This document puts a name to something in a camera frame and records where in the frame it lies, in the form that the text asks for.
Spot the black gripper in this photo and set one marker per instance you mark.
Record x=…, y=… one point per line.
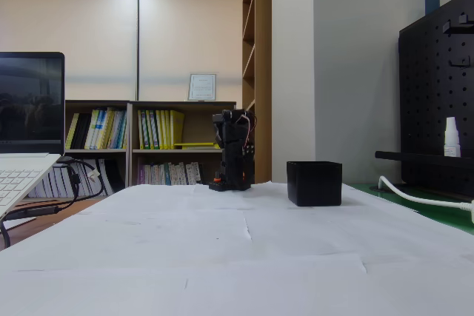
x=221, y=140

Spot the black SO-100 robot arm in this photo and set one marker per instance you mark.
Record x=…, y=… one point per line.
x=224, y=116

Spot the black square container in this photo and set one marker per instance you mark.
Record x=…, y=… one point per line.
x=314, y=186

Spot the orange black table clamp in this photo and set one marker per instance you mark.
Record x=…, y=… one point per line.
x=216, y=185

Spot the flat yellow book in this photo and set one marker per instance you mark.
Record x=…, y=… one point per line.
x=194, y=145

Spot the framed certificate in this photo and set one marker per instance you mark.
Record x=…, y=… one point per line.
x=202, y=87

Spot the low wooden bookshelf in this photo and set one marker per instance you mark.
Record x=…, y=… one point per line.
x=96, y=102
x=166, y=103

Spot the tall wooden bookshelf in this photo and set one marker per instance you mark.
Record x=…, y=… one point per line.
x=263, y=72

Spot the black binder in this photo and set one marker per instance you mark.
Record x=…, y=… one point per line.
x=81, y=131

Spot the thin yellow book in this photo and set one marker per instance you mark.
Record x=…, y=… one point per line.
x=72, y=131

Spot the black pegboard shelf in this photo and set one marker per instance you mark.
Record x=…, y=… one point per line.
x=418, y=158

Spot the black pegboard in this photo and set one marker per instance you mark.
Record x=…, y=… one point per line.
x=426, y=90

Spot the white laptop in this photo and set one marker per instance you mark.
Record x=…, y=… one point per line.
x=29, y=109

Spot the small white bottle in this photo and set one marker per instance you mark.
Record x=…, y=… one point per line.
x=452, y=142

